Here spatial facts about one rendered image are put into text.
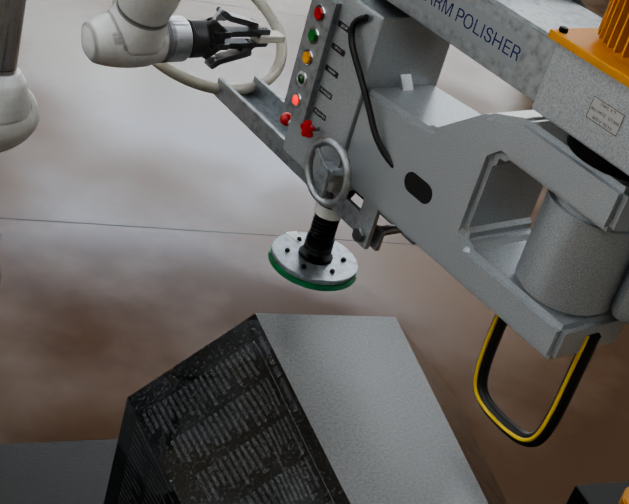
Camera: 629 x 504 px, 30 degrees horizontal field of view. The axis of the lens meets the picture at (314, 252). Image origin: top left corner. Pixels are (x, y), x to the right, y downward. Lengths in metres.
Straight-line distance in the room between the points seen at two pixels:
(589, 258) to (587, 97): 0.29
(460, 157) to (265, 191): 2.77
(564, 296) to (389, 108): 0.55
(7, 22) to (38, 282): 1.54
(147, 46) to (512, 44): 0.67
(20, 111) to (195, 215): 1.94
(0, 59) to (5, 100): 0.09
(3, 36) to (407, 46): 0.91
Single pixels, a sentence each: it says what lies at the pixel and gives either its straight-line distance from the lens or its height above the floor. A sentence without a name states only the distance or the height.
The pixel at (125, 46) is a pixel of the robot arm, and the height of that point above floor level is 1.48.
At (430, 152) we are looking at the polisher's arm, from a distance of 2.30.
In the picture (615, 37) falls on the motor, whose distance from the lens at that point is 1.99.
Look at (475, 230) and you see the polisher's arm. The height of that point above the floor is 1.31.
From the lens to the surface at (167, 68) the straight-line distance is 2.92.
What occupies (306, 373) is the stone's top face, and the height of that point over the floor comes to 0.87.
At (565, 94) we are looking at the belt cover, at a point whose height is 1.67.
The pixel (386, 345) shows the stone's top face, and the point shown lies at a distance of 2.66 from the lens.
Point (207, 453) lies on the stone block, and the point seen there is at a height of 0.71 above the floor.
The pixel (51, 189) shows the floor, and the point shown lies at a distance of 4.63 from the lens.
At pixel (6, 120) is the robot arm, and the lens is 2.79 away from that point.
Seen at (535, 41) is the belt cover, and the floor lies 1.71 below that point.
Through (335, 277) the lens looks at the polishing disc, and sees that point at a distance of 2.72.
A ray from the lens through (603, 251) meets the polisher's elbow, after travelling 2.10.
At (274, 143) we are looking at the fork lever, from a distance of 2.76.
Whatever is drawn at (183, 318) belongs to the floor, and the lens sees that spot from 4.05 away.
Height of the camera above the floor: 2.34
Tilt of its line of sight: 30 degrees down
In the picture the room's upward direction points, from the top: 17 degrees clockwise
